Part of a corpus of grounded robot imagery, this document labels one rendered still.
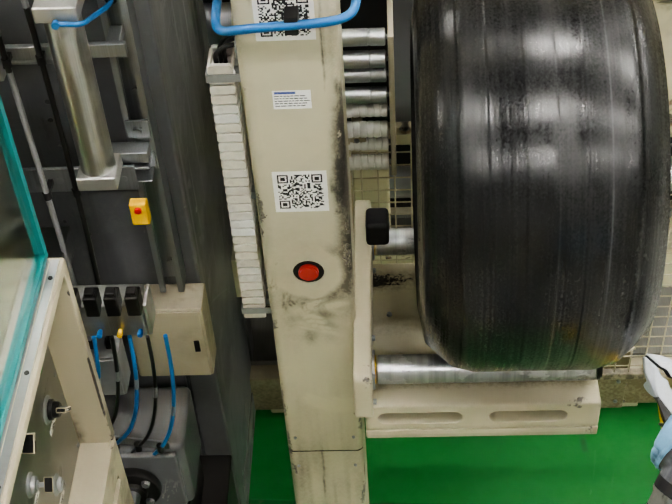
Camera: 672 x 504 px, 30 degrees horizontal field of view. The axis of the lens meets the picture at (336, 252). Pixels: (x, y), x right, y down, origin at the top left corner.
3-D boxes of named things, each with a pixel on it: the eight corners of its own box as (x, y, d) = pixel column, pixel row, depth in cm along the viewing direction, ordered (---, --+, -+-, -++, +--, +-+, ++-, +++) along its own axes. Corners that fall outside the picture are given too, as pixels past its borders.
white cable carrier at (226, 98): (244, 318, 194) (205, 67, 160) (246, 294, 197) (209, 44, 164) (272, 317, 193) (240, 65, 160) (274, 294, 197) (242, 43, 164)
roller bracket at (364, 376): (355, 420, 191) (352, 379, 184) (356, 239, 219) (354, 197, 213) (377, 420, 191) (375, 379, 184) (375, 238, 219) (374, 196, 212)
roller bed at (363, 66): (286, 178, 224) (271, 40, 203) (289, 126, 235) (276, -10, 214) (396, 175, 223) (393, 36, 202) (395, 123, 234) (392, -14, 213)
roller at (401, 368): (369, 349, 191) (370, 363, 195) (369, 376, 189) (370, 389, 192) (600, 344, 189) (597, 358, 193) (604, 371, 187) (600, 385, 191)
